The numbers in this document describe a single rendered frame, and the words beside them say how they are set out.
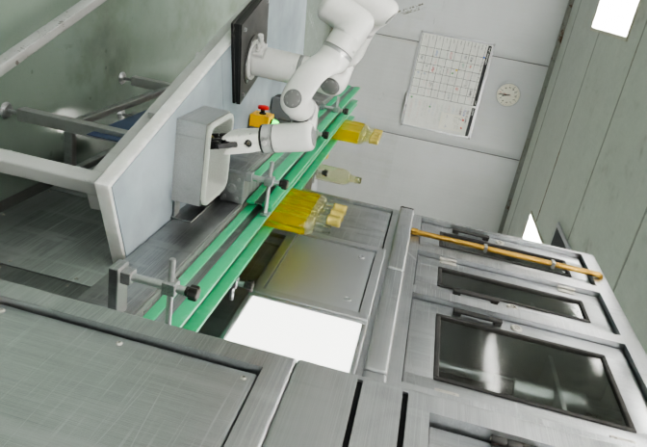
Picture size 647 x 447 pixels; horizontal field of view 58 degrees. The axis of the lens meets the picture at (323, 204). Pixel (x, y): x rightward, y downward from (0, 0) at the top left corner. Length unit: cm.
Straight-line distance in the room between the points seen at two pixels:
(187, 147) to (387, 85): 623
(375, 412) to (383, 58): 693
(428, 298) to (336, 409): 112
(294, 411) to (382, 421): 11
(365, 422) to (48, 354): 42
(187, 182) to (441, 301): 86
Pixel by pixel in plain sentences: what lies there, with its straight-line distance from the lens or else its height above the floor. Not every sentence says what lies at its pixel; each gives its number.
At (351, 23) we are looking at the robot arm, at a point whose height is 111.
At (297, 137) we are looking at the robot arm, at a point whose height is 105.
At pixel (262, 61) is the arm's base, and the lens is 184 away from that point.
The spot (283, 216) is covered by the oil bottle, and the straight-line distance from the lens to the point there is 178.
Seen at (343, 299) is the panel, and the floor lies 123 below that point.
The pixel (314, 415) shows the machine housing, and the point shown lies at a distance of 77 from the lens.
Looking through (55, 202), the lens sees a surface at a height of 19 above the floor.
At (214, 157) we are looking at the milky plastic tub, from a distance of 166.
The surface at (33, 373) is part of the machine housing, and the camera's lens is 84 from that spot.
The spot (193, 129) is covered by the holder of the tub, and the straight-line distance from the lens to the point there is 148.
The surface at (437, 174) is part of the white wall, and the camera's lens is 785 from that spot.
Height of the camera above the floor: 133
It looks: 7 degrees down
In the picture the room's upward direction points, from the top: 103 degrees clockwise
